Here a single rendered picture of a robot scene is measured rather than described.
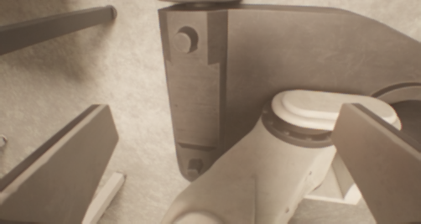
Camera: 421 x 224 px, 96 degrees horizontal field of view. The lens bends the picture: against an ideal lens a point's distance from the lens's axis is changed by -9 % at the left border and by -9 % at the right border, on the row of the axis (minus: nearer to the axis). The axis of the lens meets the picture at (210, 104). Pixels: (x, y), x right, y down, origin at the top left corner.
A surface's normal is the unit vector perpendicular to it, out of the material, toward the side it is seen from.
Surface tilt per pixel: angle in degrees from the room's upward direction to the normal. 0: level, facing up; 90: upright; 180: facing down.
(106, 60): 0
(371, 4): 0
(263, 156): 90
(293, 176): 90
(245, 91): 0
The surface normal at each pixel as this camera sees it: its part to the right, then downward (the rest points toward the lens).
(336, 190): -0.01, -0.86
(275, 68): -0.21, 0.51
